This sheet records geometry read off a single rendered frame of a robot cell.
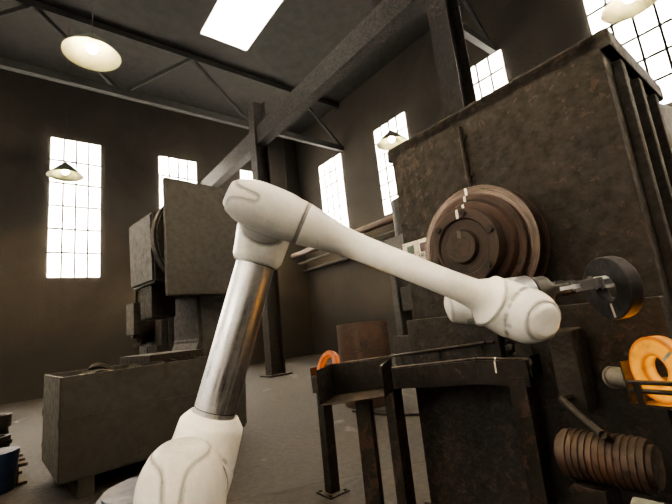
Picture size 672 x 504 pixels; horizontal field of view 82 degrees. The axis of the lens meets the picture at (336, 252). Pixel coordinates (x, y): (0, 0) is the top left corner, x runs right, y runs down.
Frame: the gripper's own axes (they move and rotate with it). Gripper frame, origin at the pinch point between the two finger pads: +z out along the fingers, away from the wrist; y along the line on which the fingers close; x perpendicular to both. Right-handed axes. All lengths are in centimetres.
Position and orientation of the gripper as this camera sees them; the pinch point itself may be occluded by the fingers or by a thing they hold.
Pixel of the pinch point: (609, 281)
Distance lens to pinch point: 117.2
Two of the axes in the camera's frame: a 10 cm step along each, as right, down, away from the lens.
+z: 9.9, -1.4, 0.8
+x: -1.5, -9.7, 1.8
